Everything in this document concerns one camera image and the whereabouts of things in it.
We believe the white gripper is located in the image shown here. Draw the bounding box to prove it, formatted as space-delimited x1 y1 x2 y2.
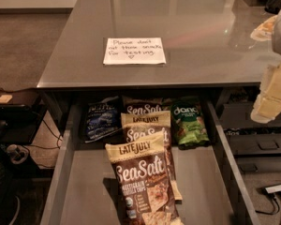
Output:
250 62 281 124

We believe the brown late july chip bag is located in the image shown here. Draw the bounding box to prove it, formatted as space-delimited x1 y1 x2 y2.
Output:
105 131 184 225
121 111 183 201

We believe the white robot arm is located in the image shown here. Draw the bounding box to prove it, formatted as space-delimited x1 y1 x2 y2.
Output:
250 9 281 124

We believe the green Dang chip bag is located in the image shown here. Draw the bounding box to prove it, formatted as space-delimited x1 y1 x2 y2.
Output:
170 97 209 148

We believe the rear brown Sea Salt chip bag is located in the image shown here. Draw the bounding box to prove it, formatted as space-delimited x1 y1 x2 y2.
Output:
123 97 162 115

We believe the blue kettle chip bag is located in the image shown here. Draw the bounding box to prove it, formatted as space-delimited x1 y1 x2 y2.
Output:
85 96 121 143

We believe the open grey top drawer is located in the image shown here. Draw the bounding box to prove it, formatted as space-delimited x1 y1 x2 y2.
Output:
40 96 261 225

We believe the plate with food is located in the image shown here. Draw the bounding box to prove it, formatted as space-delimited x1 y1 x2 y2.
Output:
250 15 277 41

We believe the grey power strip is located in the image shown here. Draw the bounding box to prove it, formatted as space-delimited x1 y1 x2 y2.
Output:
265 184 281 194

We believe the white handwritten paper note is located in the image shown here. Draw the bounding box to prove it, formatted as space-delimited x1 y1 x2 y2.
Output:
103 37 166 65

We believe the black side shelf unit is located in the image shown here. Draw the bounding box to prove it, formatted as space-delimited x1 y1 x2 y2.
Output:
0 89 47 178

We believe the tan sticky note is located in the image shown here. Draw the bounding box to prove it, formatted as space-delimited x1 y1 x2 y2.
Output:
0 95 12 104

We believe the dark cabinet with handles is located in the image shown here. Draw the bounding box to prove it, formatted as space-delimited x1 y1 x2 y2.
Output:
219 87 281 225

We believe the black power cable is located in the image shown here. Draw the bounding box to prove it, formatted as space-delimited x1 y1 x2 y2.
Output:
255 190 281 225

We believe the black floor cable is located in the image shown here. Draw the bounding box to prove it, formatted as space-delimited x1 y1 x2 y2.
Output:
27 111 64 170

